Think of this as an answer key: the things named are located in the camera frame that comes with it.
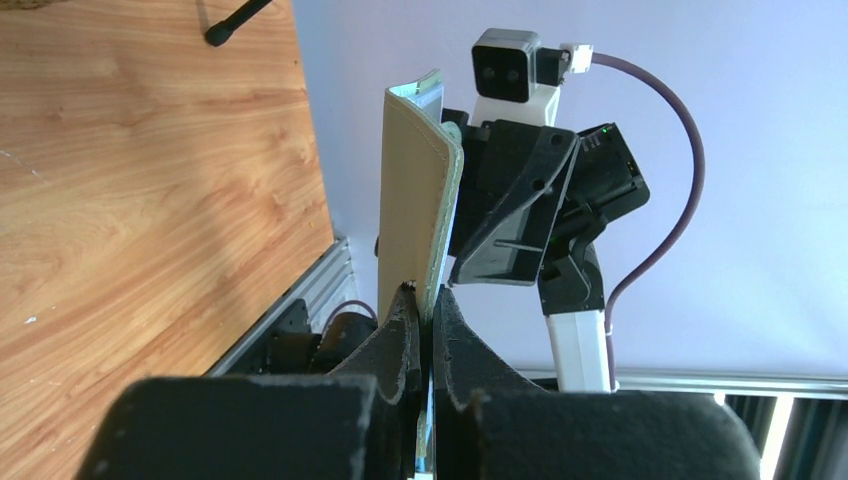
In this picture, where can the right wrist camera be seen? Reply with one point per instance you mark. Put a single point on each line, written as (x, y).
(518, 79)

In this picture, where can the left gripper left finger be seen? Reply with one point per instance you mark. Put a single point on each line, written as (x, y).
(356, 422)

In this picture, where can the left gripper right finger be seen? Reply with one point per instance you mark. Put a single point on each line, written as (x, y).
(493, 423)

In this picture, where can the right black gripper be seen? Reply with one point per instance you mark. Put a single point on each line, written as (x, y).
(532, 200)

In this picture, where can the green card holder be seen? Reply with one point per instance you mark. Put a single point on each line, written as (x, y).
(421, 165)

